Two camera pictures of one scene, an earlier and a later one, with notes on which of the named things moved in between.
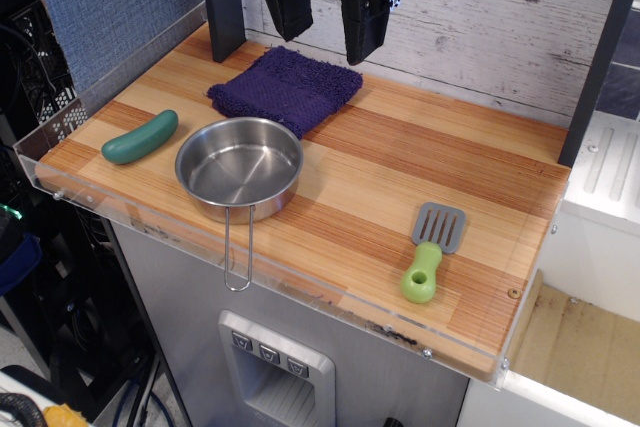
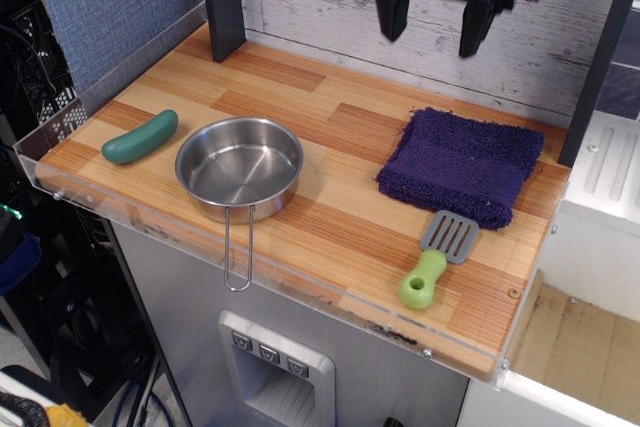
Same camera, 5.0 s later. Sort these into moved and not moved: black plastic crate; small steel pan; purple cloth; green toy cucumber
Moved: purple cloth
Not moved: black plastic crate; small steel pan; green toy cucumber
